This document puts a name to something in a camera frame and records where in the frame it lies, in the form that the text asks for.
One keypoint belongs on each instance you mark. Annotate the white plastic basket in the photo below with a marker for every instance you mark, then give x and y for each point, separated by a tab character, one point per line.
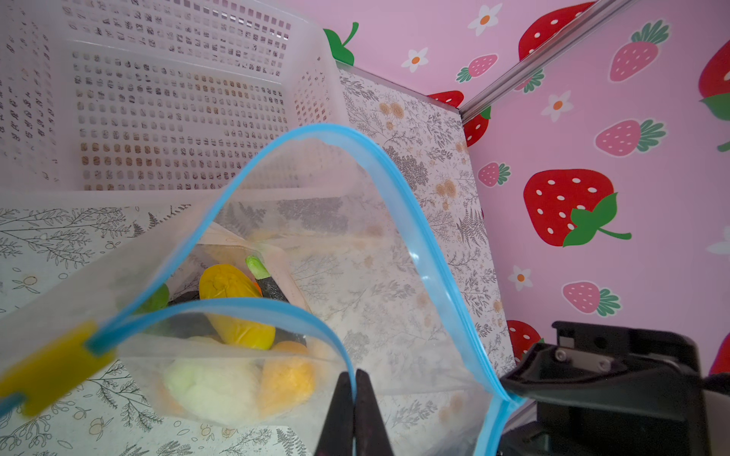
128	102

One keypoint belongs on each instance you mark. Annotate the dark brown toy food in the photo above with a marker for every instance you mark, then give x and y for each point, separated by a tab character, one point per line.
270	288

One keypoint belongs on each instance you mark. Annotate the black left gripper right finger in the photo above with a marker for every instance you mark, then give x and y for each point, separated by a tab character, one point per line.
371	437

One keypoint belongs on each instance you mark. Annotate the right aluminium corner post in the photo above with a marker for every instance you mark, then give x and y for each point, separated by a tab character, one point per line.
584	25

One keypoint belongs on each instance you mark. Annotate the clear zip top bag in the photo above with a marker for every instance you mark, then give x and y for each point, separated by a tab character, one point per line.
323	189

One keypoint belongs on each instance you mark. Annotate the floral patterned table mat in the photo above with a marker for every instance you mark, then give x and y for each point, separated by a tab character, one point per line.
377	318

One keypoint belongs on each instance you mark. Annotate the green toy leaf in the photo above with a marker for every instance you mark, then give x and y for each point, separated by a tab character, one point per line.
157	301

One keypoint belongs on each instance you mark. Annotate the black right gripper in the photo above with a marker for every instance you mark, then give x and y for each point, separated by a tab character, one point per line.
605	390

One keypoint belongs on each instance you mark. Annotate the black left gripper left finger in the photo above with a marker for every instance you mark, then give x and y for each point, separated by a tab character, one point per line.
337	435

